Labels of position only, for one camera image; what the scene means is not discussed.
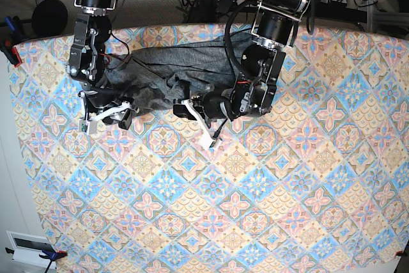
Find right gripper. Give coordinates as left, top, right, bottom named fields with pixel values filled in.
left=78, top=85, right=136, bottom=135

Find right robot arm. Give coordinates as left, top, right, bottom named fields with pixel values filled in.
left=67, top=0, right=132, bottom=134

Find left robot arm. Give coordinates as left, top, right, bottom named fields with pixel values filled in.
left=173, top=0, right=314, bottom=149

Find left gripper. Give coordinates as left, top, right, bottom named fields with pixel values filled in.
left=173, top=85, right=277, bottom=150

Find white wall box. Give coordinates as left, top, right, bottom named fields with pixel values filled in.
left=6, top=231, right=53, bottom=269

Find patterned tablecloth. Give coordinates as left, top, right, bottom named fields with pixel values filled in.
left=8, top=28, right=408, bottom=272

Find round black stool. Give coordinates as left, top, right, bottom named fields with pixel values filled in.
left=31, top=0, right=68, bottom=38

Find red clamp bottom right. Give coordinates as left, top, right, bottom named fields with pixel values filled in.
left=395, top=251, right=408, bottom=257

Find white power strip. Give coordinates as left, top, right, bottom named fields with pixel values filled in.
left=236, top=0, right=278, bottom=10

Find red black clamp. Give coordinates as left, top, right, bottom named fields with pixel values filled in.
left=0, top=40, right=22, bottom=67

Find grey t-shirt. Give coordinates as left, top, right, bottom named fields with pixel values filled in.
left=105, top=37, right=238, bottom=116

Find blue clamp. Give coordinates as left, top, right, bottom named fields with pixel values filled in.
left=4, top=16, right=25, bottom=41

